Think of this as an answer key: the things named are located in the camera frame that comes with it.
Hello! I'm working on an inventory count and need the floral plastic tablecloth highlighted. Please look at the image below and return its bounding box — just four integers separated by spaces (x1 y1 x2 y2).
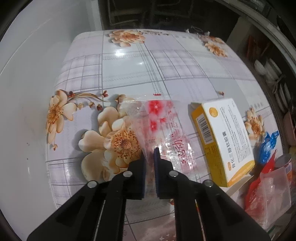
45 29 286 241

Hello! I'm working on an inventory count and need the red tin can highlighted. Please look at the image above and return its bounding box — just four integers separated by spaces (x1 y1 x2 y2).
274 154 292 185

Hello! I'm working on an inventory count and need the clear red-flowered plastic wrapper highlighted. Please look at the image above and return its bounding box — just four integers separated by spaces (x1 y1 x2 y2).
116 93 199 197

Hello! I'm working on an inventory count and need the blue candy wrapper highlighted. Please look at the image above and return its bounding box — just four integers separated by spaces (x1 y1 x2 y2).
258 131 280 165

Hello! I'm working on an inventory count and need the concrete kitchen counter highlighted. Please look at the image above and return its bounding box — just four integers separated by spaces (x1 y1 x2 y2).
218 1 295 76

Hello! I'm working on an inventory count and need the yellow white medicine box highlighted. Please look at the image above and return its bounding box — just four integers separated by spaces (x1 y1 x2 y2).
191 98 255 188

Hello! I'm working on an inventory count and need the red plastic bag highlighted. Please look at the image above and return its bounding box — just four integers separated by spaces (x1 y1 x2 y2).
244 150 277 218

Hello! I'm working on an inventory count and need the clear zip plastic bag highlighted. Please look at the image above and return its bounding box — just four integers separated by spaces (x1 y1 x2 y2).
251 167 291 230

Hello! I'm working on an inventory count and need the stack of white plates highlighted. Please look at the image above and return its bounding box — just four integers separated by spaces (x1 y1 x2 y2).
254 58 292 113

